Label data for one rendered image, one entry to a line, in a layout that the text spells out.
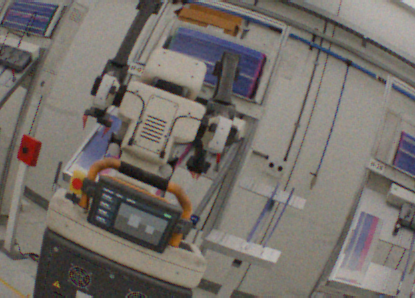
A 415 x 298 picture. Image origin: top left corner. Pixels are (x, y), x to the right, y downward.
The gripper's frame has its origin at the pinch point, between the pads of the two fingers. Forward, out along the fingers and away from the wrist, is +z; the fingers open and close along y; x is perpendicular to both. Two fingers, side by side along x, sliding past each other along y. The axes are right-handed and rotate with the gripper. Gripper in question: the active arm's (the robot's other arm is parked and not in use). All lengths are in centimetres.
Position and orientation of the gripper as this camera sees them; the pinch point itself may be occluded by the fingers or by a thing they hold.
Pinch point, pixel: (195, 177)
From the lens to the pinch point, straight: 317.4
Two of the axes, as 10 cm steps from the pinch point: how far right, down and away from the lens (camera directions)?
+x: -3.9, 5.9, -7.0
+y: -9.1, -3.7, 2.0
